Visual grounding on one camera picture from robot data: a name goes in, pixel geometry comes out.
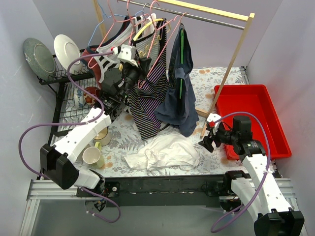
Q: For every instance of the blue wire hanger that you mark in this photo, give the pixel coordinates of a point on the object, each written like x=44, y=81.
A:
x=98, y=27

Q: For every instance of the wooden clothes rack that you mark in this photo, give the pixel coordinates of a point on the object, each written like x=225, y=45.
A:
x=214, y=34

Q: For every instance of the black dish rack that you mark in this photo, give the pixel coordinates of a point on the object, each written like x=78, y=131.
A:
x=65, y=110

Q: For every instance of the white plate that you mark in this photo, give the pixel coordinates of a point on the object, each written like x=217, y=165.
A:
x=66, y=50

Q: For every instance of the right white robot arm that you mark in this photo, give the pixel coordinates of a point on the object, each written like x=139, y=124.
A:
x=257, y=189

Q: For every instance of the purple striped tank top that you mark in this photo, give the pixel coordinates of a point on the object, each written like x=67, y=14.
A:
x=146, y=96

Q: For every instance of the maroon tank top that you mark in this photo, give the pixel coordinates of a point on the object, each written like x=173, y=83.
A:
x=97, y=66

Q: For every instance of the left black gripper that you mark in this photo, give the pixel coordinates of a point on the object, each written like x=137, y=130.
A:
x=141, y=66

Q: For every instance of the floral table mat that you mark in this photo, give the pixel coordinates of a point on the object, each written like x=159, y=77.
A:
x=131, y=132

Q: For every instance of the green patterned plate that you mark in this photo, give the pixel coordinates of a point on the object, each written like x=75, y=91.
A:
x=39, y=59

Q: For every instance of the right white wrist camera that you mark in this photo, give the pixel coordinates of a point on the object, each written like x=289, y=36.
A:
x=213, y=120

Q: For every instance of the navy blue tank top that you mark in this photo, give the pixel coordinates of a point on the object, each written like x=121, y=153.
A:
x=178, y=108

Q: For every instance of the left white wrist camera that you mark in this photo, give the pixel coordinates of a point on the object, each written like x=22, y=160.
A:
x=126, y=54

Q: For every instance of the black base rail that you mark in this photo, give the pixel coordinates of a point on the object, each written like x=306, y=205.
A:
x=203, y=190

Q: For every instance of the green hanger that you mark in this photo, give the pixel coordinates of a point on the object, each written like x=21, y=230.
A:
x=181, y=60

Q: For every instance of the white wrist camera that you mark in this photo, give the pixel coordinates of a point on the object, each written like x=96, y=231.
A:
x=126, y=54
x=213, y=120

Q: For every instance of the blue white cup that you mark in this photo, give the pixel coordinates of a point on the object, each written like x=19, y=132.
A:
x=78, y=98

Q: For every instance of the red floral bowl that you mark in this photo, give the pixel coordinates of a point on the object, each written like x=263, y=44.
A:
x=89, y=99

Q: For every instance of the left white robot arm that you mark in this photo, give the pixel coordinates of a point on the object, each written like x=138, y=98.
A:
x=57, y=161

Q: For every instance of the black white striped top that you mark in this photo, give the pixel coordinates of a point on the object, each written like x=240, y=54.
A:
x=136, y=21

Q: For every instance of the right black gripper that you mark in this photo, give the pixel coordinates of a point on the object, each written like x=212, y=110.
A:
x=211, y=137

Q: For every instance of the light green mug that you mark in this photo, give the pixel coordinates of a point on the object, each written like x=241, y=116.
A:
x=93, y=156

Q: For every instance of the cream mug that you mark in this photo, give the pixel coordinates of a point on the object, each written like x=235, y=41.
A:
x=104, y=137

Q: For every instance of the white tank top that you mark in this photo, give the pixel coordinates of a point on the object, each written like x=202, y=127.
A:
x=163, y=152

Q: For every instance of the yellow hanger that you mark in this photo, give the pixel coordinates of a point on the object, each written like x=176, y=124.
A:
x=152, y=26

